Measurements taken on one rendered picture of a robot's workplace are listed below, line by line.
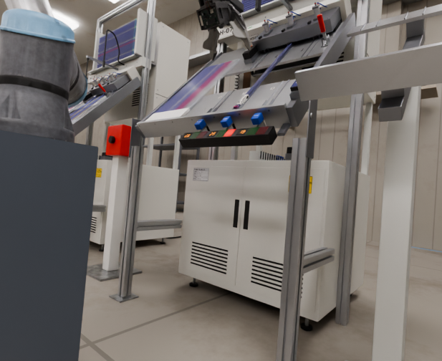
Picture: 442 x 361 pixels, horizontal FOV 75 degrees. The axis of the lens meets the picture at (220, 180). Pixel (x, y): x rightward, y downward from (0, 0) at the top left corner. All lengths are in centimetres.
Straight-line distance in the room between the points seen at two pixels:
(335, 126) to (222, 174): 334
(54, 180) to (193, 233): 94
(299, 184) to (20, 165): 60
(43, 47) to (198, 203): 96
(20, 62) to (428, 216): 403
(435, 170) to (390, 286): 342
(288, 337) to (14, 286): 62
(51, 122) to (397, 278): 80
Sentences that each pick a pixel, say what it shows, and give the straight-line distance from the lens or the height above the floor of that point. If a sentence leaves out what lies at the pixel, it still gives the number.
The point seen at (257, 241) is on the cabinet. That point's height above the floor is 29.
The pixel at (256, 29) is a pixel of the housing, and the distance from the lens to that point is 155.
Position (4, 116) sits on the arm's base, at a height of 58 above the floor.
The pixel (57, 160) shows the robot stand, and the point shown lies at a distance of 57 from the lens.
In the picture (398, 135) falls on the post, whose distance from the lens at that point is 82.
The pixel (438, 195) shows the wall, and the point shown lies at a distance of 416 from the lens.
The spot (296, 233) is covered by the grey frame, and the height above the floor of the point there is 39.
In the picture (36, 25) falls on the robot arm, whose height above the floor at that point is 74.
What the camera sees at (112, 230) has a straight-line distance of 164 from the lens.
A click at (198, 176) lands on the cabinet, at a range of 140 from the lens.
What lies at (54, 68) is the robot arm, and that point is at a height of 68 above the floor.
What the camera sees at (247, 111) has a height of 72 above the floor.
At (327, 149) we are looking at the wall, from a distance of 448.
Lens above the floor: 49
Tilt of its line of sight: 2 degrees up
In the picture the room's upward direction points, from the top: 5 degrees clockwise
